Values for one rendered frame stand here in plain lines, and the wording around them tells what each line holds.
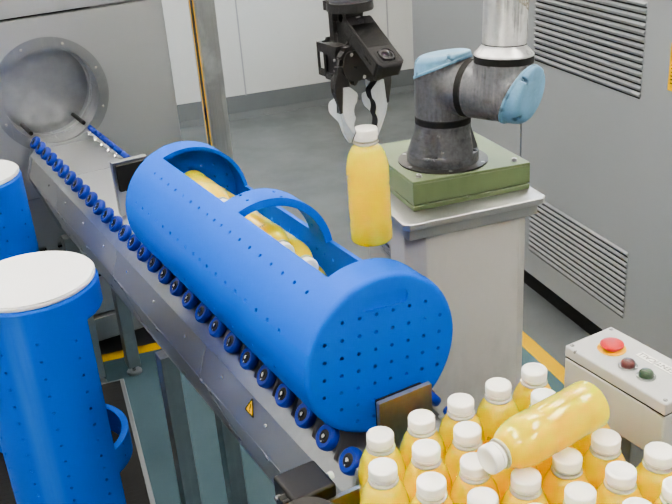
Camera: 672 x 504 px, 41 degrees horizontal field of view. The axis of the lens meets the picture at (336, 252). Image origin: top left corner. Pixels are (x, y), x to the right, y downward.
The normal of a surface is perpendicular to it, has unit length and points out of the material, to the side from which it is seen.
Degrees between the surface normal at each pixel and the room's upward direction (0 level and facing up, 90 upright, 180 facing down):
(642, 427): 90
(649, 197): 90
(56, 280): 0
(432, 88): 87
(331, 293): 30
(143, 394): 0
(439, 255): 90
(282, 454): 71
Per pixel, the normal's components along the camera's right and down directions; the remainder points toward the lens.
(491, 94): -0.59, 0.28
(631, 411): -0.86, 0.26
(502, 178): 0.33, 0.38
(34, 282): -0.07, -0.91
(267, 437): -0.84, -0.05
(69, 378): 0.60, 0.30
